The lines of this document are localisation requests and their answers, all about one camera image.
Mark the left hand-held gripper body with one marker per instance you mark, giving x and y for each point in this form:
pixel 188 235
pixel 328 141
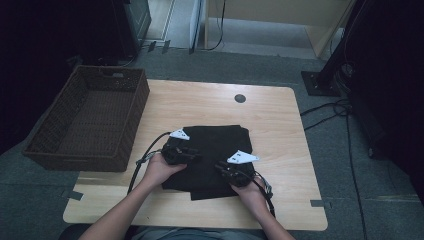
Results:
pixel 175 153

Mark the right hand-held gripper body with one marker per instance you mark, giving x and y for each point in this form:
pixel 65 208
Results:
pixel 243 173

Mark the black pants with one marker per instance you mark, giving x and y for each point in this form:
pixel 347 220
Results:
pixel 213 143

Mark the brown wicker basket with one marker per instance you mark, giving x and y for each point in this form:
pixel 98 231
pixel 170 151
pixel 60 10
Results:
pixel 93 123

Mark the person's right hand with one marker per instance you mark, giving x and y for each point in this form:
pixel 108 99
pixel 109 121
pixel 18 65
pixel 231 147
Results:
pixel 253 196

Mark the person's left hand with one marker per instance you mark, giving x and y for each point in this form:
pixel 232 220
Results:
pixel 158 173

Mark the person's blue-grey shirt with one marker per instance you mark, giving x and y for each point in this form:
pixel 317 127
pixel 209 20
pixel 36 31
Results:
pixel 200 234

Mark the round grey table grommet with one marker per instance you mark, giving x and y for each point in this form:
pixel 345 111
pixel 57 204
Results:
pixel 240 98

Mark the dark tape mark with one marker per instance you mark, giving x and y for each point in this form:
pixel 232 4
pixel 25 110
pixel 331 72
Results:
pixel 76 195
pixel 317 203

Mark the black metal stand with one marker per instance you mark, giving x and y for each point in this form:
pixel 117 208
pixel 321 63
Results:
pixel 321 83

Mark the white board panel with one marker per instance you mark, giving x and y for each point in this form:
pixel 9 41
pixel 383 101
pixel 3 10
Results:
pixel 196 23

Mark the black cabinet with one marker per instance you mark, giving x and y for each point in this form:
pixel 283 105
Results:
pixel 131 26

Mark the light wooden furniture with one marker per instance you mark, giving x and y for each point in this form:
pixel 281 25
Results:
pixel 276 11

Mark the dark curtain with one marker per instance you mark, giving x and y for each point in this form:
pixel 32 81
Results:
pixel 393 83
pixel 40 50

